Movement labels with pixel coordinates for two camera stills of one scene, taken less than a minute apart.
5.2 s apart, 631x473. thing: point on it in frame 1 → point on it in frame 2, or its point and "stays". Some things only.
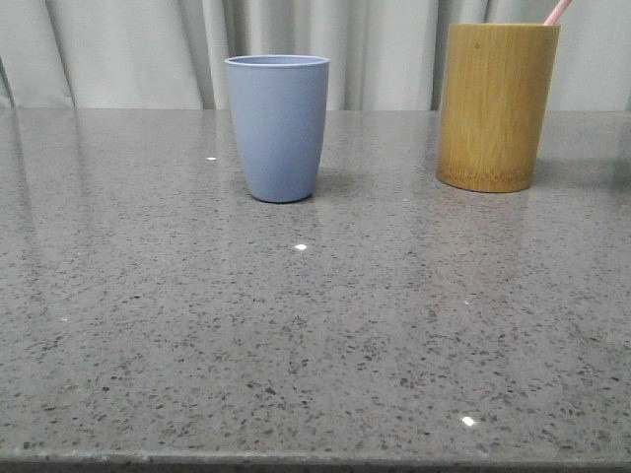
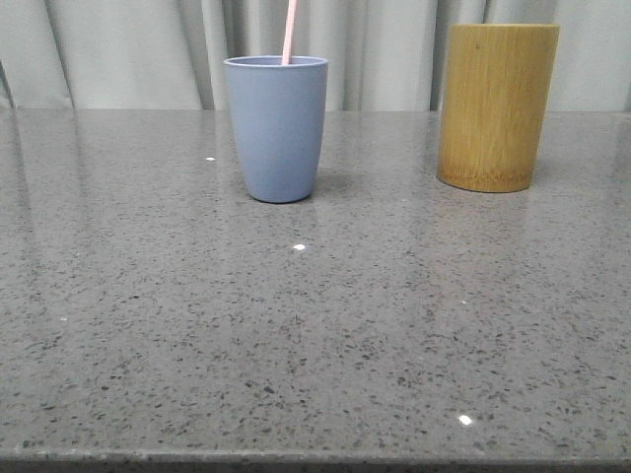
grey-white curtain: (383, 54) stays
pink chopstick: (557, 12) → (292, 9)
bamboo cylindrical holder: (496, 85) stays
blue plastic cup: (280, 104) stays
